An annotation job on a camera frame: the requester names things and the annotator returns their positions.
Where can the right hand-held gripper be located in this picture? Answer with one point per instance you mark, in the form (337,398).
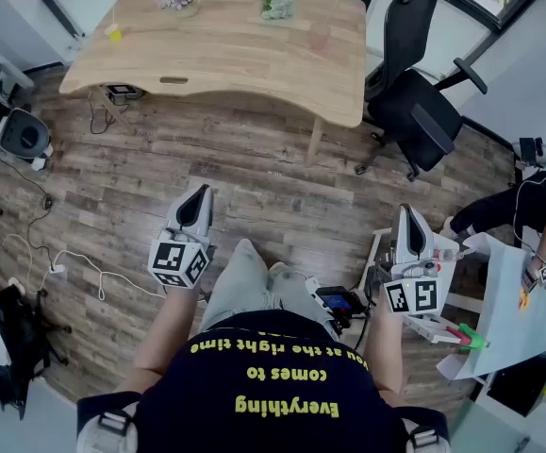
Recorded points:
(418,295)

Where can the small orange object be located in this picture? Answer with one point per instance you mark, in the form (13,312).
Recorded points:
(524,300)

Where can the person's black printed t-shirt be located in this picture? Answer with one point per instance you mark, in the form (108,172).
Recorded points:
(272,394)

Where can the black under-table control box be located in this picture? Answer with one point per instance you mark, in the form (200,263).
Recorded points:
(124,91)

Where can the black waist device blue screen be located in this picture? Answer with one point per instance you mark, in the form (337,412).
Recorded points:
(336,300)

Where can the white green flower bouquet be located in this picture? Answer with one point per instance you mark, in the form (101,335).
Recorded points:
(277,7)

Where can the person's left forearm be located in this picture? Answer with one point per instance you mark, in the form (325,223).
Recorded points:
(164,333)

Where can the black cabinet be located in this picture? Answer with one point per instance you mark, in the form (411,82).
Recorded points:
(522,385)

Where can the black office chair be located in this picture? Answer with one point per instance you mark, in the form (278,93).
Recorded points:
(414,111)

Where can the person's light jeans legs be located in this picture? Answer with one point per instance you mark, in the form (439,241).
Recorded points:
(244,281)

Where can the clear plastic bottle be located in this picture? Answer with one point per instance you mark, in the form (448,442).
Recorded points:
(447,254)

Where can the wooden table leg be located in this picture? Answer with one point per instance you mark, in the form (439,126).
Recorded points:
(112,109)
(315,142)

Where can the small yellow object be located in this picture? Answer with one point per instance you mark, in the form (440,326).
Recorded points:
(114,33)

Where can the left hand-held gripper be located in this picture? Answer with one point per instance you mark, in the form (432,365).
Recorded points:
(169,257)

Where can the person's right forearm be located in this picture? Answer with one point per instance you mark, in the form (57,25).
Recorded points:
(385,347)

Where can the pink transparent cup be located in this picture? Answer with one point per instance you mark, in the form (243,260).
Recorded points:
(319,40)

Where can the green red toy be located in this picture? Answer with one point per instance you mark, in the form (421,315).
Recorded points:
(470,340)

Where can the white side table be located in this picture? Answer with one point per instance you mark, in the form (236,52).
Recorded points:
(503,328)

